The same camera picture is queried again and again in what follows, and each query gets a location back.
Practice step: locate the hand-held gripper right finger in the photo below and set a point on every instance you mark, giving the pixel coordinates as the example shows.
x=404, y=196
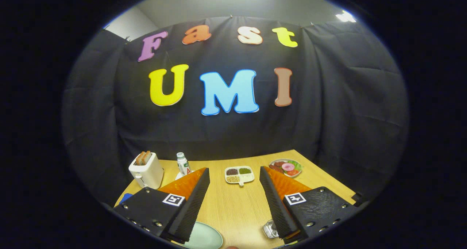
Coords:
x=275, y=205

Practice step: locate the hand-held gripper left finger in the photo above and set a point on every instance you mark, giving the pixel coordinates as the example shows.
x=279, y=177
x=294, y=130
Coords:
x=193, y=205

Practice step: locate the white square coaster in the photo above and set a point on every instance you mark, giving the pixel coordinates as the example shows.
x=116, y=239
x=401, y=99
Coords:
x=178, y=176

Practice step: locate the pale green plate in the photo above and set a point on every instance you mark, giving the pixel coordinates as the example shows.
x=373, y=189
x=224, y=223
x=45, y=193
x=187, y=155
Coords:
x=204, y=238

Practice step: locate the white plate of food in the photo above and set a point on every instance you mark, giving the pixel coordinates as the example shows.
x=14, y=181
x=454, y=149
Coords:
x=292, y=174

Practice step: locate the red tomato slice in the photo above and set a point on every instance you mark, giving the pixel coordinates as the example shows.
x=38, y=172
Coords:
x=293, y=172

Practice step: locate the brown meat slice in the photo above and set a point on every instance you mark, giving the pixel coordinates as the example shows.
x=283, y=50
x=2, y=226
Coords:
x=276, y=166

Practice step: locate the pink round food slice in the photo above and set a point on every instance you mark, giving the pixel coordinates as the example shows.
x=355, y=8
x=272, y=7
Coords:
x=288, y=167

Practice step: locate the small white drink bottle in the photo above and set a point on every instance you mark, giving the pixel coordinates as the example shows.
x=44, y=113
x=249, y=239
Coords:
x=182, y=164

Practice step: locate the pile of green beans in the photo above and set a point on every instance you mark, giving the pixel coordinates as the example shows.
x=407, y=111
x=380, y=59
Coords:
x=245, y=171

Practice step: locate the green lettuce leaf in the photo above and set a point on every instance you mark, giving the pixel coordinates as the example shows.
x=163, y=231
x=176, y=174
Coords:
x=298, y=165

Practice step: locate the white divided bean tray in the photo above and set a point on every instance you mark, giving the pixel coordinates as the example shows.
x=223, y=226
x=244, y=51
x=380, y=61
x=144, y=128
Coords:
x=239, y=176

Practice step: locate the pile of yellow beans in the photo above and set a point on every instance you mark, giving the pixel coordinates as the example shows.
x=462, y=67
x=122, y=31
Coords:
x=232, y=179

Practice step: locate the pile of dark beans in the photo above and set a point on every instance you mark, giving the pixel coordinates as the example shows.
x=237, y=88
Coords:
x=232, y=171

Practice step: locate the white toaster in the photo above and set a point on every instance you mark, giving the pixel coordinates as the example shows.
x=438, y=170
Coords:
x=147, y=174

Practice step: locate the toasted bread slice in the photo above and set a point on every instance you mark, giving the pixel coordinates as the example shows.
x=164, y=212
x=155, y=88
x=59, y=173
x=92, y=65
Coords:
x=139, y=158
x=147, y=157

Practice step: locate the blue folded towel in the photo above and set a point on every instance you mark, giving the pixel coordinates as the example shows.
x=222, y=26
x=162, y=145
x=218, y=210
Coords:
x=126, y=198

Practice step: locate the black table clamp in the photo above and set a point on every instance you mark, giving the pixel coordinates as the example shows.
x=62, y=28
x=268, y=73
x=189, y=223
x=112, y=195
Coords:
x=359, y=198

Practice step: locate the ceiling light strip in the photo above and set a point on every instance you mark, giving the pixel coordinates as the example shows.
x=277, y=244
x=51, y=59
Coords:
x=345, y=16

